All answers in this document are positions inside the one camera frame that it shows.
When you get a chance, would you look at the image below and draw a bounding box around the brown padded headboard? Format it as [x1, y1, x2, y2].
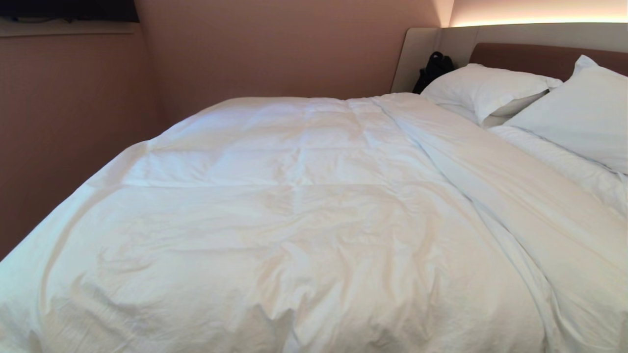
[469, 43, 628, 82]

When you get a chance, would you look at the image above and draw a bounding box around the white pillow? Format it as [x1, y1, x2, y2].
[420, 63, 563, 125]
[503, 54, 628, 175]

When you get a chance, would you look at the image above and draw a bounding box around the white bed sheet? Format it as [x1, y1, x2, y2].
[438, 102, 628, 216]

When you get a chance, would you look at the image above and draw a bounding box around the white duvet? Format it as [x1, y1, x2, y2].
[0, 92, 628, 353]

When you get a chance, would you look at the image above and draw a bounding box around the dark window ledge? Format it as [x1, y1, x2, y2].
[0, 0, 140, 38]

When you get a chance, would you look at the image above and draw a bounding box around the beige headboard wall panel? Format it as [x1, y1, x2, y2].
[391, 22, 628, 94]

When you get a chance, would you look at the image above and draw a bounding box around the black bag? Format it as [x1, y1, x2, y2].
[412, 51, 455, 95]

